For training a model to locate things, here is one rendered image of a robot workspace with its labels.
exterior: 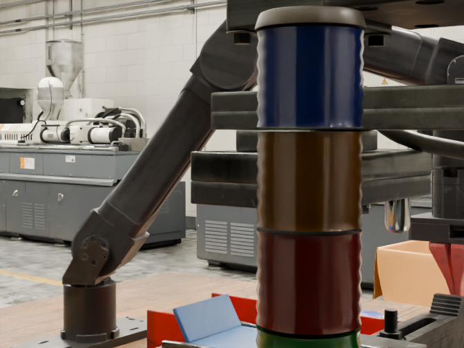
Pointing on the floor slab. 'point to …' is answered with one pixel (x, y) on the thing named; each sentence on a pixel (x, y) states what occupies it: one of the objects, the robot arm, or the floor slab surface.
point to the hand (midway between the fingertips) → (458, 298)
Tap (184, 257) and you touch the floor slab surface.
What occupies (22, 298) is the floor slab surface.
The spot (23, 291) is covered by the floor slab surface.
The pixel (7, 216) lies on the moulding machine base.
